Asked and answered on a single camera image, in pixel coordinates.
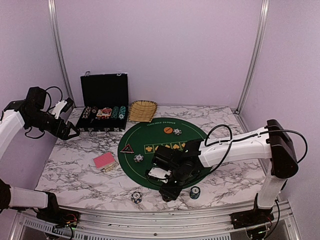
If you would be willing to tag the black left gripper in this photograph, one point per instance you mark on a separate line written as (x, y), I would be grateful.
(57, 132)

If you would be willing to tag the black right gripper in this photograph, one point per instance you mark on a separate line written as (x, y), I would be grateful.
(170, 193)

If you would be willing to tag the orange big blind button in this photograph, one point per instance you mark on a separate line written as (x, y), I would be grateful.
(168, 130)

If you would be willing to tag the red black chip stack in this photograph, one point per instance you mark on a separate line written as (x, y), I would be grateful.
(166, 199)

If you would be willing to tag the triangular all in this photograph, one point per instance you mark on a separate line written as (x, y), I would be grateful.
(127, 149)

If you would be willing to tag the blue beige chip stack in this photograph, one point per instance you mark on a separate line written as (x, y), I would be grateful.
(136, 197)

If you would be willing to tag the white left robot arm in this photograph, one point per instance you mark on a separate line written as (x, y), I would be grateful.
(27, 126)

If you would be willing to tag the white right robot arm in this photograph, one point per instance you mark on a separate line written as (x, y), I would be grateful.
(269, 142)

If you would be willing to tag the blue beige chips in case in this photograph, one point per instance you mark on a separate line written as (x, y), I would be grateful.
(86, 112)

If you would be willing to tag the red black chips in case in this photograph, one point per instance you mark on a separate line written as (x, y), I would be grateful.
(94, 110)

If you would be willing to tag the green teal chip stack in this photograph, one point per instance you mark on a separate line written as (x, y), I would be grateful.
(194, 192)

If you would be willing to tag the card deck in case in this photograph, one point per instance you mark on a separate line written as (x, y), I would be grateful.
(101, 115)

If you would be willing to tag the black poker chip case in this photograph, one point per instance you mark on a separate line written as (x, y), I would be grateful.
(104, 91)

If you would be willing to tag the green chip row in case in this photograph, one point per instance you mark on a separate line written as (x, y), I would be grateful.
(115, 112)

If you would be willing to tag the round green poker mat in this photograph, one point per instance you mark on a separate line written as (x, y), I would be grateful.
(145, 137)

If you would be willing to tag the red playing card deck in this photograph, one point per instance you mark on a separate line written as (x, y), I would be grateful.
(105, 162)

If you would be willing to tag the teal chip row in case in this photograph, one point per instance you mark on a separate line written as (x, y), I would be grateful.
(122, 112)

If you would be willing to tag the woven bamboo tray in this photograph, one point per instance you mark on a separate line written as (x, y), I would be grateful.
(142, 111)

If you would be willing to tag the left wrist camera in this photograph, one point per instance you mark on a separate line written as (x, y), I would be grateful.
(62, 107)

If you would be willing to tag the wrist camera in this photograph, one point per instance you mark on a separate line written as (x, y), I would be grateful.
(159, 174)
(62, 107)

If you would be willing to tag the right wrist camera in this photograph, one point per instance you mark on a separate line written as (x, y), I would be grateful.
(159, 174)

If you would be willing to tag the front aluminium rail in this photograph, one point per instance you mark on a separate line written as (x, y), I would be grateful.
(213, 223)

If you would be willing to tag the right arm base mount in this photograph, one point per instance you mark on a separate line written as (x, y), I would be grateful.
(251, 217)

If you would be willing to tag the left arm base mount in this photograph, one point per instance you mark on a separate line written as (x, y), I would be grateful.
(62, 217)

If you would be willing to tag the left aluminium frame post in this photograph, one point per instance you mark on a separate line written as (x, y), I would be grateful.
(58, 46)

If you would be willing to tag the aluminium frame post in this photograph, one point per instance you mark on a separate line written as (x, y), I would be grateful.
(260, 34)
(58, 46)

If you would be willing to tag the right aluminium frame post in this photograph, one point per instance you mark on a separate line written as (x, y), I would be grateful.
(260, 34)

